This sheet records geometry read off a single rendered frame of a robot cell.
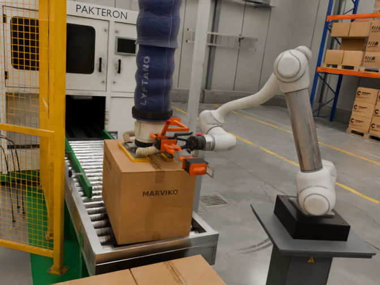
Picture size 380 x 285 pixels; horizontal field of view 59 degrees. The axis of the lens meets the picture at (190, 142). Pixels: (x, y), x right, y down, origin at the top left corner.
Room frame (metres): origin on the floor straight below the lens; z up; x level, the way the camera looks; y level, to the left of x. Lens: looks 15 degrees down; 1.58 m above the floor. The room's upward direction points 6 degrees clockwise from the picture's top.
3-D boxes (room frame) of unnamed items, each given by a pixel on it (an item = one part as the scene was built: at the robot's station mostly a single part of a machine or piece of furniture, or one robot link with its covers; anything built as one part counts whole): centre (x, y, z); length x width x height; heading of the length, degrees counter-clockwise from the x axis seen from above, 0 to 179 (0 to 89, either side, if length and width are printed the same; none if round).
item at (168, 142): (1.69, 0.12, 1.12); 0.10 x 0.08 x 0.06; 117
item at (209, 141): (1.79, -0.09, 1.12); 0.09 x 0.06 x 0.09; 28
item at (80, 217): (2.47, 0.93, 0.50); 2.31 x 0.05 x 0.19; 28
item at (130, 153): (1.87, 0.32, 1.02); 0.34 x 0.10 x 0.05; 27
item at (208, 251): (1.60, 0.09, 0.48); 0.70 x 0.03 x 0.15; 118
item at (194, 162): (1.37, -0.03, 1.12); 0.08 x 0.07 x 0.05; 27
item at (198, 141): (1.75, -0.02, 1.12); 0.09 x 0.07 x 0.08; 118
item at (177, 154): (1.50, 0.03, 1.11); 0.07 x 0.07 x 0.04; 27
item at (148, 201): (1.89, 0.25, 0.80); 0.60 x 0.40 x 0.40; 24
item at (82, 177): (2.81, 1.05, 0.60); 1.60 x 0.10 x 0.09; 28
